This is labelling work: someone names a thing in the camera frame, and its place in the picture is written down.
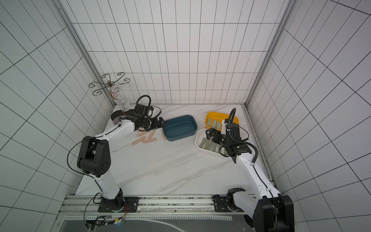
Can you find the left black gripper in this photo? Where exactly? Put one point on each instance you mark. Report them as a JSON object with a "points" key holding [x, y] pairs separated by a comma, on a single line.
{"points": [[156, 125]]}

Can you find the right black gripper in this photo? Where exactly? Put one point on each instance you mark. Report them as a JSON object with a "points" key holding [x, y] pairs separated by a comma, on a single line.
{"points": [[216, 137]]}

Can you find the olive green folding knife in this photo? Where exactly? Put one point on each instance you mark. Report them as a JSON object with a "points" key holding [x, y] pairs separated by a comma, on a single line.
{"points": [[215, 147], [202, 143], [211, 144], [206, 144]]}

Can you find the white storage box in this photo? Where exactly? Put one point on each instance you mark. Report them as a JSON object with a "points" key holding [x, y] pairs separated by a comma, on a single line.
{"points": [[213, 135]]}

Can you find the yellow storage box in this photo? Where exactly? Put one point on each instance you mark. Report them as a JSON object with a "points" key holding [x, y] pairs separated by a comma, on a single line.
{"points": [[216, 116]]}

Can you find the dark teal storage box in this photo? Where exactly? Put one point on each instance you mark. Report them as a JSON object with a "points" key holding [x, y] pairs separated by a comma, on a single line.
{"points": [[179, 127]]}

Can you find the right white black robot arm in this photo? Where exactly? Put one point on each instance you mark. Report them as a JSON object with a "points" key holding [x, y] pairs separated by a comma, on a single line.
{"points": [[268, 210]]}

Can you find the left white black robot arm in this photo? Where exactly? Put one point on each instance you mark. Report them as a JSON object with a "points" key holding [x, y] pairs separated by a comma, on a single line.
{"points": [[95, 159]]}

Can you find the clear glass on rack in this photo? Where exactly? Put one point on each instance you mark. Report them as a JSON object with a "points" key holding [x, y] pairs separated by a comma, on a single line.
{"points": [[123, 104]]}

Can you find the pink glass bowl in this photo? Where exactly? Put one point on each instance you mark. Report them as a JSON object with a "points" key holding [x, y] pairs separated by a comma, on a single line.
{"points": [[117, 120]]}

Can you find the metal scroll cup rack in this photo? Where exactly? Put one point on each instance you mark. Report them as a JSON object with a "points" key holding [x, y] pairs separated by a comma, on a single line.
{"points": [[115, 89]]}

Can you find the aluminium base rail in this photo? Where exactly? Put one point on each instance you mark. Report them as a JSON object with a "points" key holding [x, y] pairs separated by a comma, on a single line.
{"points": [[174, 204]]}

